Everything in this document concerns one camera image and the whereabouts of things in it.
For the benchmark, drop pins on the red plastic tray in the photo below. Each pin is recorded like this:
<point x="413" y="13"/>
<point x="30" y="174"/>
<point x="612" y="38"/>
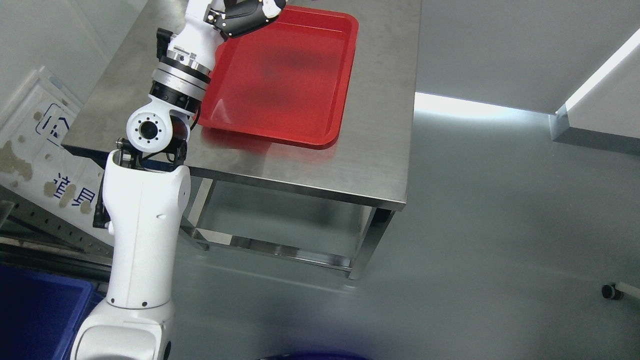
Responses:
<point x="286" y="82"/>

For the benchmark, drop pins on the blue robot base edge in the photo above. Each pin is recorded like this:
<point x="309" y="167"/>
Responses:
<point x="314" y="355"/>

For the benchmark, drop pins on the blue bin lower far left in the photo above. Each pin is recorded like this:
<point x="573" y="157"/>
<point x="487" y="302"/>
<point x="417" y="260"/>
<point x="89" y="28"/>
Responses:
<point x="41" y="313"/>

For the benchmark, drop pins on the black caster wheel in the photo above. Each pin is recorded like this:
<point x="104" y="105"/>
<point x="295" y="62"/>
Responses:
<point x="610" y="292"/>

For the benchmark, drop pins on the stainless steel table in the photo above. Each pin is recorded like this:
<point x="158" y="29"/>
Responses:
<point x="368" y="165"/>

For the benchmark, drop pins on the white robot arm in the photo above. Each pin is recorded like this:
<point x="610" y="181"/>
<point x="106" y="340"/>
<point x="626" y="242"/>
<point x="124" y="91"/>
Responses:
<point x="145" y="190"/>

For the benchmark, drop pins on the metal shelf rack frame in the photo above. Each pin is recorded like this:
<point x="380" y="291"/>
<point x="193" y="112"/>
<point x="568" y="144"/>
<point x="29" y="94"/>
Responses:
<point x="35" y="238"/>

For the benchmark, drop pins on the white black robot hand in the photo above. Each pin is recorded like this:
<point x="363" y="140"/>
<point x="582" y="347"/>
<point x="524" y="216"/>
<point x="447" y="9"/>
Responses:
<point x="208" y="23"/>

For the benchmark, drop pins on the white printed sign board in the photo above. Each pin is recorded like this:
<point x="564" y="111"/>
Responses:
<point x="35" y="165"/>

